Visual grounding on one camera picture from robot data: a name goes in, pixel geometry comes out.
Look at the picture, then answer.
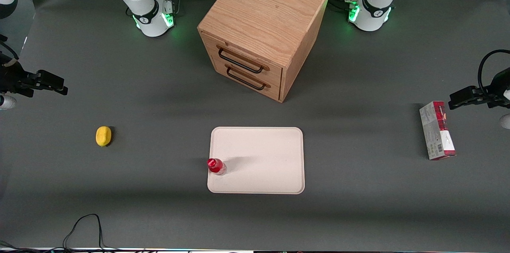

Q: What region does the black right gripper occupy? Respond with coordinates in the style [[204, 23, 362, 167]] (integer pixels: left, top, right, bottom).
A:
[[0, 59, 69, 98]]

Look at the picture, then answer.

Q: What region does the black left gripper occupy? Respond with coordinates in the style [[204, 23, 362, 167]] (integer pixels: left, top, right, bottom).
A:
[[448, 68, 510, 110]]

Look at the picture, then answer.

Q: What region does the red coke bottle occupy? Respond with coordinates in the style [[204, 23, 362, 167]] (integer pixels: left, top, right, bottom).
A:
[[207, 158, 227, 176]]

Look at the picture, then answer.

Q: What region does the cream rectangular tray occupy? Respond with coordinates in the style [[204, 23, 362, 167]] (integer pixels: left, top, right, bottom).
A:
[[207, 127, 305, 194]]

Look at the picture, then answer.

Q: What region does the grey and red carton box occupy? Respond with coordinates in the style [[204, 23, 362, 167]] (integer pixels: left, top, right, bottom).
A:
[[419, 101, 457, 161]]

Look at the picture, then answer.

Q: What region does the yellow lemon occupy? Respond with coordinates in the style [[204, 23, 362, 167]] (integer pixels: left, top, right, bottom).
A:
[[96, 126, 112, 147]]

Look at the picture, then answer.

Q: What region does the lower wooden drawer front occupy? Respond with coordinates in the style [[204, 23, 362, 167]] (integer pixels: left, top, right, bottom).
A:
[[209, 56, 283, 101]]

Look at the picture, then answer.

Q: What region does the wooden drawer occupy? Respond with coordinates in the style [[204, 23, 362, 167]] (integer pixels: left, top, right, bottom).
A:
[[209, 56, 283, 101], [201, 33, 284, 84]]

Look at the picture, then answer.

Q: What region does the upper wooden drawer front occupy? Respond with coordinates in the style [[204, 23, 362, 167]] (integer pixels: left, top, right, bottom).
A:
[[201, 33, 284, 84]]

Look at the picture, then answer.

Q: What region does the wooden drawer cabinet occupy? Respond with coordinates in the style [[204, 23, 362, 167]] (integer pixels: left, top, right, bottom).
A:
[[197, 0, 331, 103]]

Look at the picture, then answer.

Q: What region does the black left arm wrist cable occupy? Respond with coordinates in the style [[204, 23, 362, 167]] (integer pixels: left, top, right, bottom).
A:
[[478, 49, 510, 95]]

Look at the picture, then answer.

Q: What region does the black arm wrist cable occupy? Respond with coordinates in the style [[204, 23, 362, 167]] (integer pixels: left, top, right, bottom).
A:
[[478, 49, 510, 95], [0, 35, 20, 65]]

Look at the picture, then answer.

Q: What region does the black right arm wrist cable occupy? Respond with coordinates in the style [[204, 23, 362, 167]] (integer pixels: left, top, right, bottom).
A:
[[0, 35, 20, 65]]

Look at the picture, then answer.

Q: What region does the black looped floor cable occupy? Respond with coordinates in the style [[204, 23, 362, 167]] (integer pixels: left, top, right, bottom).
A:
[[0, 214, 120, 253]]

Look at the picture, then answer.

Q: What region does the black upper drawer handle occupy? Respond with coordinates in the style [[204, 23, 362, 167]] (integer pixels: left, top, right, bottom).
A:
[[217, 47, 265, 74]]

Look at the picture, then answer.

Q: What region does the black drawer handle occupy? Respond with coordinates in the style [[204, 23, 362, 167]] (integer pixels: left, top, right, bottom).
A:
[[226, 66, 266, 90], [217, 47, 265, 74]]

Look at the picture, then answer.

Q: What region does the black lower drawer handle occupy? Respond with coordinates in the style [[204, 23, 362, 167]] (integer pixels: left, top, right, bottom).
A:
[[226, 66, 266, 90]]

